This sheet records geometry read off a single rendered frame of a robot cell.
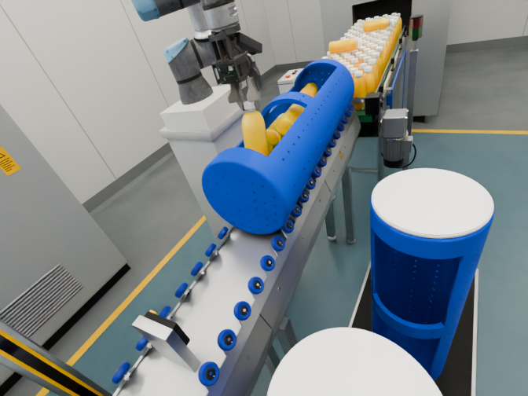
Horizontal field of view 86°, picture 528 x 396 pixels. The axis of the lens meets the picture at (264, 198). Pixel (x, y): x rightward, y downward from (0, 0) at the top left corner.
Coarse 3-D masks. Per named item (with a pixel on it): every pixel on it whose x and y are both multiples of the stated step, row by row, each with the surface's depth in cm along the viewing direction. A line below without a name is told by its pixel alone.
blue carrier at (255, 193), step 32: (320, 64) 133; (288, 96) 102; (320, 96) 106; (352, 96) 133; (320, 128) 98; (224, 160) 76; (256, 160) 75; (288, 160) 81; (224, 192) 84; (256, 192) 78; (288, 192) 78; (256, 224) 88
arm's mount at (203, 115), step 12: (216, 96) 122; (168, 108) 129; (180, 108) 123; (192, 108) 117; (204, 108) 113; (216, 108) 119; (228, 108) 125; (168, 120) 127; (180, 120) 123; (192, 120) 119; (204, 120) 115; (216, 120) 120
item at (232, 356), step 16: (352, 112) 149; (336, 128) 134; (336, 144) 128; (304, 208) 99; (288, 240) 89; (272, 272) 81; (256, 304) 74; (256, 320) 72; (240, 336) 68; (224, 352) 65; (240, 352) 67; (224, 368) 63; (224, 384) 62
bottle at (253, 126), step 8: (248, 112) 80; (256, 112) 80; (248, 120) 80; (256, 120) 80; (248, 128) 80; (256, 128) 80; (264, 128) 82; (248, 136) 81; (256, 136) 81; (264, 136) 82; (248, 144) 82; (256, 144) 82; (264, 144) 83; (264, 152) 84
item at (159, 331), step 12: (132, 324) 60; (144, 324) 59; (156, 324) 58; (168, 324) 58; (144, 336) 62; (156, 336) 56; (168, 336) 56; (180, 336) 60; (156, 348) 65; (168, 348) 59; (180, 348) 59; (180, 360) 62; (192, 360) 63
